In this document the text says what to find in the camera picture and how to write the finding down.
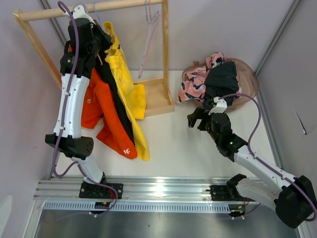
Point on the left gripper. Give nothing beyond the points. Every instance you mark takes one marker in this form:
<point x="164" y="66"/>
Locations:
<point x="107" y="42"/>

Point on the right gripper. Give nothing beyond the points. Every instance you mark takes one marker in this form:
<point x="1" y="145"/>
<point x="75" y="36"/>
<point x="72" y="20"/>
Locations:
<point x="198" y="114"/>

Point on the black shorts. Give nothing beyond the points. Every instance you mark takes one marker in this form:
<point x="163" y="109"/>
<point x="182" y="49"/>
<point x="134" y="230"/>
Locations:
<point x="106" y="76"/>

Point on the pink floral shorts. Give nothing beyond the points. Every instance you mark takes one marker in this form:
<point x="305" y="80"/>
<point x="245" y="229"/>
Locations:
<point x="193" y="79"/>

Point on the blue hanger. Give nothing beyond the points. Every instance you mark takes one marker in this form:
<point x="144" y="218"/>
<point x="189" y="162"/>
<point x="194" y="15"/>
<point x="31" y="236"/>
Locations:
<point x="152" y="34"/>
<point x="97" y="14"/>

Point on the dark navy shorts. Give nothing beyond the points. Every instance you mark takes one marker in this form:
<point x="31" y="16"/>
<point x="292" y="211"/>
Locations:
<point x="220" y="81"/>

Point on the orange shorts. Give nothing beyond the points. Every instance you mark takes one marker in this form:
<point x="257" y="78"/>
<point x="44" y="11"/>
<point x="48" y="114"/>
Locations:
<point x="99" y="104"/>

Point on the yellow shorts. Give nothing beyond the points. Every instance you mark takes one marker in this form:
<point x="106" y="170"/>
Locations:
<point x="132" y="95"/>

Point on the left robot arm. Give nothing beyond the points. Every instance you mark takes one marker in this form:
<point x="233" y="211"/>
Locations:
<point x="66" y="138"/>

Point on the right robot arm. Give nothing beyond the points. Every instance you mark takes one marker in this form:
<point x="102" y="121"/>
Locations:
<point x="292" y="199"/>

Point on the wooden clothes rack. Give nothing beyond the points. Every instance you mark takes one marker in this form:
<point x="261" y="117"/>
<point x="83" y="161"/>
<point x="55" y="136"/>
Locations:
<point x="159" y="97"/>

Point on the pink translucent plastic basin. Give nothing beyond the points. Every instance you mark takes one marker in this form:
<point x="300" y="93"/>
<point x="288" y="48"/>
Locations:
<point x="248" y="84"/>

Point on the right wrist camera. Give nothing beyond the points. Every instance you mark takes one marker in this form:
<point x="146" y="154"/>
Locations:
<point x="220" y="106"/>

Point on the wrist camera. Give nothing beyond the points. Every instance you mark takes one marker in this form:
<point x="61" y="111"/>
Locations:
<point x="81" y="11"/>
<point x="220" y="106"/>

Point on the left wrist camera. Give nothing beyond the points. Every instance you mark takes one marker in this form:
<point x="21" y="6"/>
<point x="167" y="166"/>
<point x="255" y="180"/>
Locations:
<point x="81" y="11"/>

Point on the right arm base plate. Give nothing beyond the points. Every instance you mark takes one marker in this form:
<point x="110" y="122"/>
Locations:
<point x="220" y="193"/>

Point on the aluminium mounting rail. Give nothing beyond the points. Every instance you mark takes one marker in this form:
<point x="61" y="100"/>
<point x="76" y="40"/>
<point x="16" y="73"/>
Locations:
<point x="183" y="195"/>

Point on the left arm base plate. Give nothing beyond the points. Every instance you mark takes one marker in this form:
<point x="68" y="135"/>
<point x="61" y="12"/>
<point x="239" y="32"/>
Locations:
<point x="91" y="191"/>

